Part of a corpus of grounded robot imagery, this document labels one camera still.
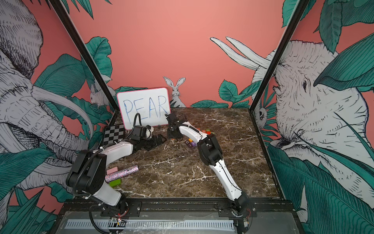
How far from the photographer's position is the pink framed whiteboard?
100 cm

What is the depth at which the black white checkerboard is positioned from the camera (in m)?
1.00

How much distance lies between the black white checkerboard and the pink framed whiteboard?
4 centimetres
